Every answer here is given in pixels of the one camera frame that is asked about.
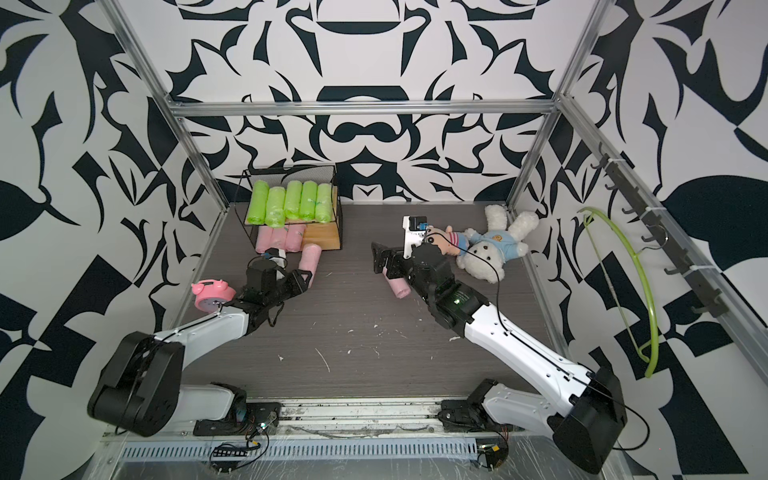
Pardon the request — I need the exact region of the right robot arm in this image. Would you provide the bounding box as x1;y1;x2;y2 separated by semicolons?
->
371;242;628;474

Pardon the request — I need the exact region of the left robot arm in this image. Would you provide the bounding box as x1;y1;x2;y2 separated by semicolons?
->
87;258;314;437

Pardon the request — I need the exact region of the cartoon boy plush doll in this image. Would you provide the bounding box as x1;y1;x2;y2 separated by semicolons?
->
424;225;469;257

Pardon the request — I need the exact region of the pink alarm clock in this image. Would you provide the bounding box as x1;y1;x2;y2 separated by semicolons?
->
191;279;236;313

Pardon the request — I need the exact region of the white teddy bear plush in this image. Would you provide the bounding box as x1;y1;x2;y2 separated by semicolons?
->
457;205;539;284

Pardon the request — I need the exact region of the green plastic hanger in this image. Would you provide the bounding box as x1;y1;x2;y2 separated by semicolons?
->
577;206;661;379

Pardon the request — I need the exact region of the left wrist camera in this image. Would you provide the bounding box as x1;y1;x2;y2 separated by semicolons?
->
262;248;286;262

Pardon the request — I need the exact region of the wire and wood shelf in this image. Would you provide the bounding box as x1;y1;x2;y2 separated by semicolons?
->
239;166;343;252

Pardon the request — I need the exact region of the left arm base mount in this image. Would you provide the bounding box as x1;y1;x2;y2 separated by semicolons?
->
193;402;282;437

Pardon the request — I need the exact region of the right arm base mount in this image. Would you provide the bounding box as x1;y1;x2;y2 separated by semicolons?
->
437;400;523;433

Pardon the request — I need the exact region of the black wall hook rail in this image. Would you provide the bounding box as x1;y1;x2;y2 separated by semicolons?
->
593;145;730;318

